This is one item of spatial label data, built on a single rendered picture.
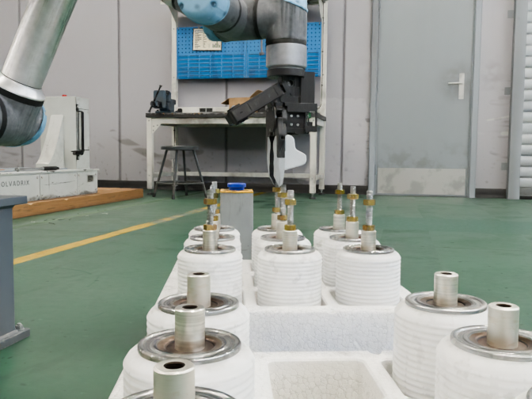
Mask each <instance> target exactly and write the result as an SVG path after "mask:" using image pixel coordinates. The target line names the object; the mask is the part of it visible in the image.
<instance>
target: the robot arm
mask: <svg viewBox="0 0 532 399"><path fill-rule="evenodd" d="M160 1H161V2H164V3H165V4H166V5H168V6H171V7H172V8H174V9H175V10H177V11H178V12H180V13H182V14H183V15H185V16H186V17H187V18H188V19H190V20H191V21H193V22H195V23H196V24H199V25H202V26H203V31H204V33H205V34H206V36H207V38H208V39H209V40H211V41H221V42H224V43H226V42H230V41H239V40H264V39H266V67H267V68H268V70H267V78H270V79H275V80H278V82H277V83H276V84H275V85H272V86H270V87H269V88H267V89H266V90H264V91H263V92H261V93H259V94H257V95H256V96H255V97H253V98H251V99H249V100H248V101H246V102H245V103H243V104H236V105H233V106H232V107H231V108H230V109H229V110H227V114H225V116H224V117H225V118H226V121H227V122H228V124H229V125H230V126H233V125H236V126H237V125H238V124H243V123H244V122H245V120H247V119H248V116H250V115H252V114H253V113H254V112H256V111H258V110H259V109H261V108H263V107H264V106H265V105H267V106H268V108H267V110H266V120H265V123H266V151H267V160H268V174H269V176H270V178H271V180H272V183H273V184H274V185H276V182H277V183H278V185H279V186H281V184H283V176H284V170H287V169H292V168H295V167H298V166H301V165H304V164H305V163H306V155H305V154H304V153H302V152H300V151H298V150H296V149H295V140H294V138H293V137H292V136H291V135H298V134H309V133H310V132H317V104H314V99H315V72H306V71H305V70H304V69H306V34H307V13H308V9H307V0H160ZM76 3H77V0H28V5H27V6H26V9H25V12H24V15H23V17H22V19H21V23H20V24H19V27H18V30H17V33H16V35H15V37H14V39H13V43H12V45H11V48H10V50H9V53H8V55H7V58H6V61H5V63H4V66H3V68H2V72H0V146H7V147H16V146H25V145H28V144H30V143H33V142H35V141H36V140H37V139H38V138H39V137H40V136H41V135H42V133H43V132H44V129H45V127H46V123H47V116H46V115H45V112H46V110H45V107H44V106H43V104H44V101H45V96H44V94H43V91H42V86H43V83H44V81H45V78H46V77H47V74H48V71H49V69H50V66H51V64H52V61H53V59H54V57H55V53H56V52H57V49H58V47H59V44H60V42H61V39H62V38H63V34H64V32H65V30H66V27H67V25H68V22H69V20H70V17H71V14H72V13H73V10H74V7H75V5H76ZM289 83H290V86H289ZM311 112H315V126H313V122H309V118H311ZM286 134H287V135H286Z"/></svg>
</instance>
